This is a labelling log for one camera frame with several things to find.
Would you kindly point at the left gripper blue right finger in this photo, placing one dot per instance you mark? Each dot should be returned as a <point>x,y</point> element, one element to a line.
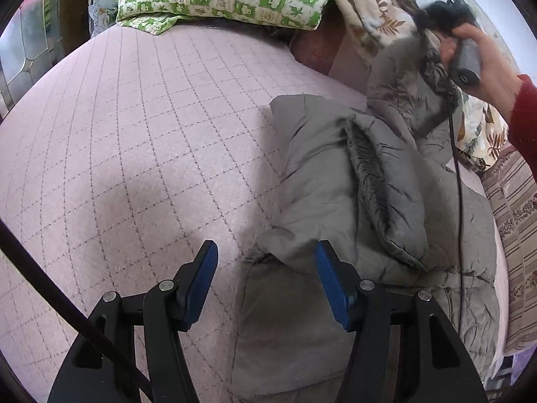
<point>361,308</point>

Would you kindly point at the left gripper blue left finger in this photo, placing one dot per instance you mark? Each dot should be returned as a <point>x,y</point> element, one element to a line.
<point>171,307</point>

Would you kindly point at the grey quilted hooded jacket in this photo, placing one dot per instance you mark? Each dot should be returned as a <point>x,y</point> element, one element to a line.
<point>401,218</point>

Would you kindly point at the person's right hand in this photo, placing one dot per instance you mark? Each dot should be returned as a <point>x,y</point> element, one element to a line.
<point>499,84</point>

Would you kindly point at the leaf print blanket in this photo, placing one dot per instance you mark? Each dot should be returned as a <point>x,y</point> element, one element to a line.
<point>411,92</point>

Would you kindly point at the pink quilted mattress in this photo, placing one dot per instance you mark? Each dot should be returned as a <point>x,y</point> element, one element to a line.
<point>132,151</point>

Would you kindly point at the striped floral back cushion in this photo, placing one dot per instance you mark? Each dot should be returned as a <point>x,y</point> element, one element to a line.
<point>511,189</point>

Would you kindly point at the stained glass wooden door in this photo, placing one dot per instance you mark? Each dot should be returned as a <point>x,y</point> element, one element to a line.
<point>38,35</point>

